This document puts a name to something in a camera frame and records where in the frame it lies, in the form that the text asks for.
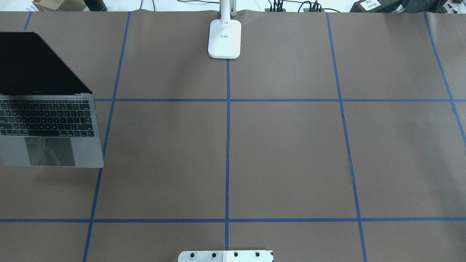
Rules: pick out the white desk lamp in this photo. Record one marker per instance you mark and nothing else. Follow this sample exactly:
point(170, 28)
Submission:
point(225, 33)

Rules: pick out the brown cardboard box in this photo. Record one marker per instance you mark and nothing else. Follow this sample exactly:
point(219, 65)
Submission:
point(59, 5)

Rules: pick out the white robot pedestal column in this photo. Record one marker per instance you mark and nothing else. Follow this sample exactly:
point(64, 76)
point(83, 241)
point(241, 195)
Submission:
point(226, 256)

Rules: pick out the grey laptop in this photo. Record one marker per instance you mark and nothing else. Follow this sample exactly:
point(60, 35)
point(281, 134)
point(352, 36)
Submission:
point(48, 115)

